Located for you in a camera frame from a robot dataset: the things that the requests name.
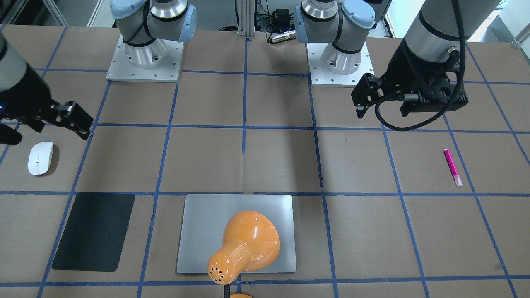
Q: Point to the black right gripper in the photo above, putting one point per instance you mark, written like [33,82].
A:
[30,94]

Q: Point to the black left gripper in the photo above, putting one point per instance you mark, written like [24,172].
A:
[402,66]

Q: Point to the white computer mouse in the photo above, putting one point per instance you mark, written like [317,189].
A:
[40,157]

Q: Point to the pink marker pen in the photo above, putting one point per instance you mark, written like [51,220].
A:
[452,167]

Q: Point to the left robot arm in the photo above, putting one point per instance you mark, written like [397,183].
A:
[436,31]

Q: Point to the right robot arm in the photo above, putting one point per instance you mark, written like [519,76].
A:
[143,24]

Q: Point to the black mousepad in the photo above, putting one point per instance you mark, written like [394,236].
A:
[95,232]

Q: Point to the silver laptop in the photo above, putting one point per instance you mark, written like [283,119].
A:
[205,217]

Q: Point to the orange desk lamp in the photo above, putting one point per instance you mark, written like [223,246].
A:
[250,242]

